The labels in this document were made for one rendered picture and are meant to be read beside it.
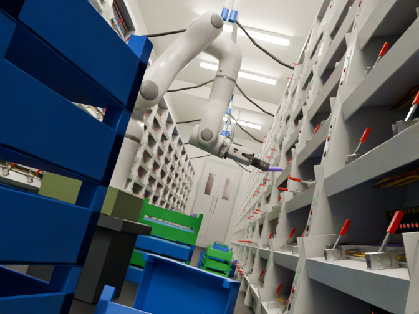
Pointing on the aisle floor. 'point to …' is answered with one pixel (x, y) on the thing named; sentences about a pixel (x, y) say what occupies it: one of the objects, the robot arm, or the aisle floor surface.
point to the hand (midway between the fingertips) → (263, 166)
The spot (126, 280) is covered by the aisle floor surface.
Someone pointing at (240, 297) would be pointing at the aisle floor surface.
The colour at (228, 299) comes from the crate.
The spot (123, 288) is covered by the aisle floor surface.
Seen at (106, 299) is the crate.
